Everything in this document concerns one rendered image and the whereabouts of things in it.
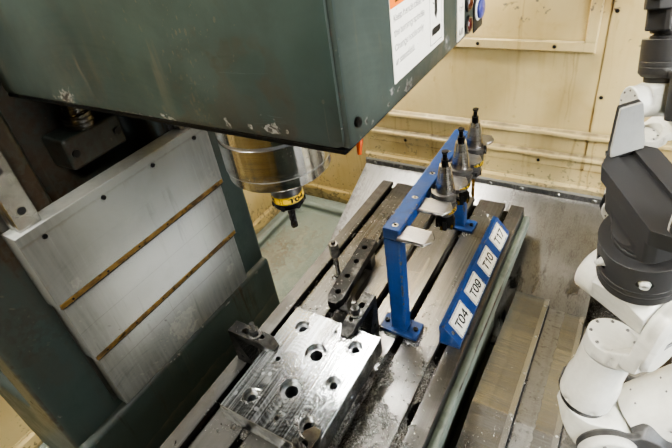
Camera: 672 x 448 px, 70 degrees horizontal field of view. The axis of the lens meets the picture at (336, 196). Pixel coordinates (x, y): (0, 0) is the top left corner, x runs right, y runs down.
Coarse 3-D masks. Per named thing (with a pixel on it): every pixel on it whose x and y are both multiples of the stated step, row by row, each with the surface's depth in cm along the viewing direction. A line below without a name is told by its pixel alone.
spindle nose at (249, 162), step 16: (224, 144) 65; (240, 144) 63; (256, 144) 62; (272, 144) 62; (224, 160) 68; (240, 160) 65; (256, 160) 64; (272, 160) 64; (288, 160) 64; (304, 160) 65; (320, 160) 68; (240, 176) 67; (256, 176) 65; (272, 176) 65; (288, 176) 65; (304, 176) 67; (256, 192) 68; (272, 192) 67
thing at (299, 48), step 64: (0, 0) 64; (64, 0) 57; (128, 0) 52; (192, 0) 47; (256, 0) 43; (320, 0) 40; (384, 0) 48; (448, 0) 63; (0, 64) 74; (64, 64) 65; (128, 64) 58; (192, 64) 52; (256, 64) 48; (320, 64) 44; (384, 64) 51; (256, 128) 53; (320, 128) 48
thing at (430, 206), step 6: (426, 198) 111; (420, 204) 109; (426, 204) 109; (432, 204) 109; (438, 204) 108; (444, 204) 108; (450, 204) 108; (420, 210) 108; (426, 210) 107; (432, 210) 107; (438, 210) 106; (444, 210) 106; (450, 210) 106
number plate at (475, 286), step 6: (474, 276) 125; (468, 282) 123; (474, 282) 124; (480, 282) 125; (468, 288) 122; (474, 288) 123; (480, 288) 124; (468, 294) 121; (474, 294) 122; (480, 294) 124; (474, 300) 121
